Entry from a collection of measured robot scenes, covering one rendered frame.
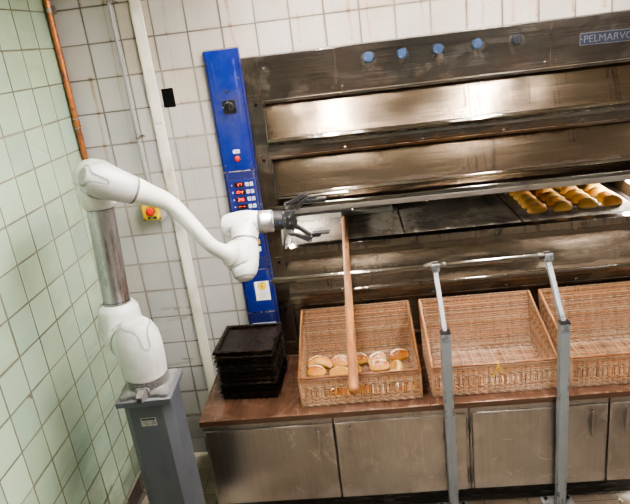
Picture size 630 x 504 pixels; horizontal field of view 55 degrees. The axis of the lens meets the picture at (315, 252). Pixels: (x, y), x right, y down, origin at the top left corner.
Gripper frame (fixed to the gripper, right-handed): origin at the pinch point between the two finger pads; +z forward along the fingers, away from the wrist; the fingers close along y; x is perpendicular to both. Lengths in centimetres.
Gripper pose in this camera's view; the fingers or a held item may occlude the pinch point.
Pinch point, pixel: (324, 215)
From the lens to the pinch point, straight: 239.1
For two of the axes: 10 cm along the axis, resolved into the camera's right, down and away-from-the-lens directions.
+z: 9.9, -1.0, -0.8
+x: -0.4, 3.4, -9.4
